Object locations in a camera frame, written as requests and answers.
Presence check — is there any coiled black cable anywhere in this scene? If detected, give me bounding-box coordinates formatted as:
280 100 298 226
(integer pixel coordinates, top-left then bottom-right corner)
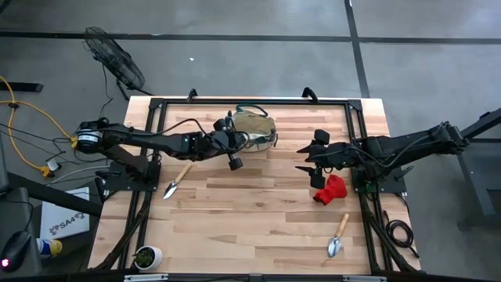
383 209 420 259

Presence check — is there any black computer mouse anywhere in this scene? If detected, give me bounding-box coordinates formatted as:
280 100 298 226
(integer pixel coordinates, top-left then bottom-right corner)
0 230 32 273

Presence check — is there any wide-blade wooden-handled trowel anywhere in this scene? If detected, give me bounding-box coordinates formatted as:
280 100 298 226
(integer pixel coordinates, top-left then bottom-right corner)
326 212 351 259

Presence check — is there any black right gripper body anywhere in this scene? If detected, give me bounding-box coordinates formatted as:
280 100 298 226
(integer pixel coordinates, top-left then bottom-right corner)
317 141 359 172

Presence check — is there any white printed box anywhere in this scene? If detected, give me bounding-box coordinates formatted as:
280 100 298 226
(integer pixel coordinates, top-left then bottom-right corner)
40 186 91 240

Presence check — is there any yellow extension cable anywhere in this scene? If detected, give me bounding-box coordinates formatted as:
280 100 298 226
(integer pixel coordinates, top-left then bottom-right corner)
0 75 77 178

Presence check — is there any red gardening glove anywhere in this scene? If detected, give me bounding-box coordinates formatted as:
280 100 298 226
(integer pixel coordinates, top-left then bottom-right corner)
312 174 348 207

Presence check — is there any black floor fan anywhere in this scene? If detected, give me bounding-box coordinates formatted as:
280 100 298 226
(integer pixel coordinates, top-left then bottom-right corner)
82 26 153 101

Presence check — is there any black rig support beam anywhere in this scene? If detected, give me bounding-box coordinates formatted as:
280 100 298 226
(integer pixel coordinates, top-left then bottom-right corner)
456 107 501 229
0 171 103 219

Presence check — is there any white potted plant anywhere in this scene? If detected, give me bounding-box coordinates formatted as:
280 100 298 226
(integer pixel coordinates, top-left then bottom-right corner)
132 245 164 272

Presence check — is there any blue yellow bottle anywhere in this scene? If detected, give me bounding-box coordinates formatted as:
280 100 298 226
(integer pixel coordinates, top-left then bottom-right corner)
35 237 63 259

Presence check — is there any narrow-blade wooden-handled trowel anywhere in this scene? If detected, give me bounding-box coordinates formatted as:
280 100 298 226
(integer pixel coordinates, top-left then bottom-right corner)
163 161 194 201

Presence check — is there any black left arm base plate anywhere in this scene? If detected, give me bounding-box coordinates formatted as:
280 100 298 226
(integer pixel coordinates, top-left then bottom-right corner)
102 160 162 193

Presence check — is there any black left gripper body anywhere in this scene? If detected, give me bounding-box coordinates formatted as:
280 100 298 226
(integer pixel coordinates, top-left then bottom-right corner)
191 131 236 161

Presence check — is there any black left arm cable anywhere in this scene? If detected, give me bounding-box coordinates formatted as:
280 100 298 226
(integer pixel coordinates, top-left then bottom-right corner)
154 117 211 138

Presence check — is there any beige green-trimmed gardening bag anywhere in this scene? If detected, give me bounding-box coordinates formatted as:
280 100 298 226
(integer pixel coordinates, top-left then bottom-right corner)
229 103 279 154

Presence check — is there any black table frame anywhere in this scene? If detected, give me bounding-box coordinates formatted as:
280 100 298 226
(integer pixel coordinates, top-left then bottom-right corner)
88 96 423 275

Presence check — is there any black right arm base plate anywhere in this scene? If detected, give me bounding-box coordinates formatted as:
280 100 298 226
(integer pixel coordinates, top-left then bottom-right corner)
351 162 409 195

